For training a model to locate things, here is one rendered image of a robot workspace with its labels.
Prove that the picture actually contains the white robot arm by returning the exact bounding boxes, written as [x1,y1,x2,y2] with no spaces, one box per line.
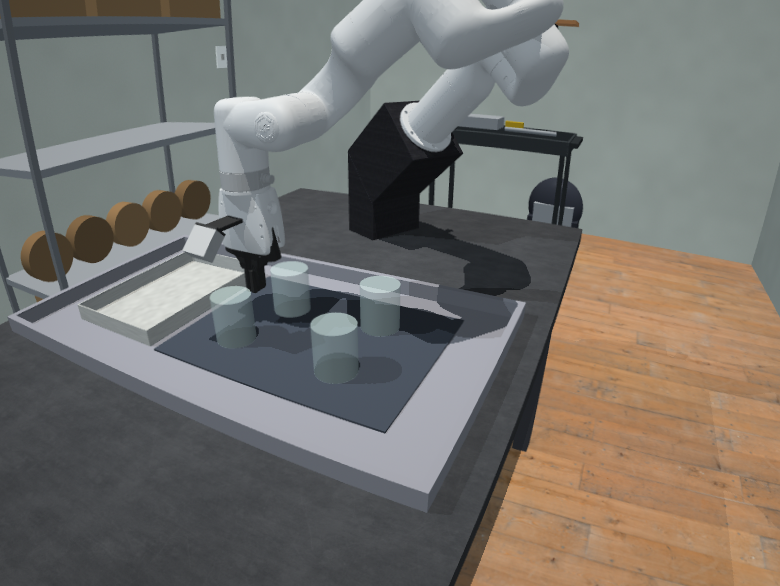
[214,0,569,192]

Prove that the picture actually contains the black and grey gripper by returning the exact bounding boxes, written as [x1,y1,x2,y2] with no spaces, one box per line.
[219,185,285,293]

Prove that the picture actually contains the clear glass jar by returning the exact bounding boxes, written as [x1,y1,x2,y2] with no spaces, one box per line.
[360,276,401,337]
[310,313,359,384]
[270,261,311,318]
[210,286,257,349]

